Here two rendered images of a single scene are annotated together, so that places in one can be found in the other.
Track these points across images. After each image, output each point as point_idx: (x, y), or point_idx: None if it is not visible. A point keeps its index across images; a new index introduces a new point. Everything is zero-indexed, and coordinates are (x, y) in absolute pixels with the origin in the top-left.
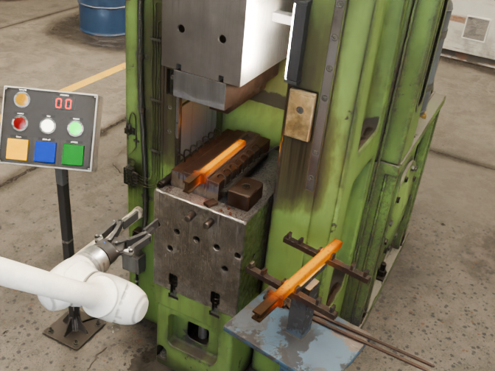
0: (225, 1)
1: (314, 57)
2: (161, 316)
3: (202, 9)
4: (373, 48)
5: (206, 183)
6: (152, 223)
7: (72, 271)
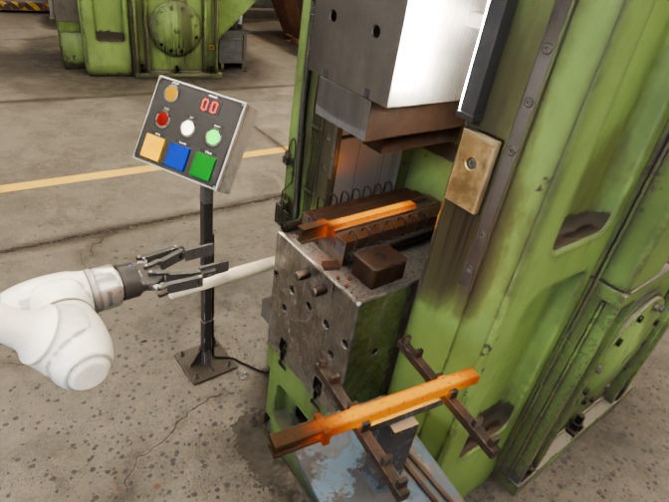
0: None
1: (509, 82)
2: (271, 383)
3: None
4: (612, 78)
5: (334, 239)
6: (216, 263)
7: (46, 288)
